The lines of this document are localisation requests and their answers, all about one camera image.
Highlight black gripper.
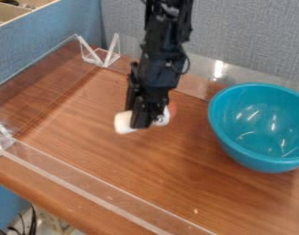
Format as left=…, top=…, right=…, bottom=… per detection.
left=126, top=50, right=190, bottom=129

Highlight clear acrylic barrier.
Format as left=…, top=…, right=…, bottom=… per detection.
left=0, top=32, right=299, bottom=235

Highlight white brown toy mushroom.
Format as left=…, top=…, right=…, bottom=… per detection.
left=114, top=102, right=177, bottom=134

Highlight blue plastic bowl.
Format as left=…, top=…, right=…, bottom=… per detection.
left=209, top=83, right=299, bottom=173

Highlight wooden shelf box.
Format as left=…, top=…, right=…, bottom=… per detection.
left=0, top=0, right=59, bottom=26

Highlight black cables under table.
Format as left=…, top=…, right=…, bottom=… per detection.
left=0, top=205, right=39, bottom=235

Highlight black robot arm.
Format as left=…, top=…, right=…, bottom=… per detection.
left=126, top=0, right=194, bottom=129

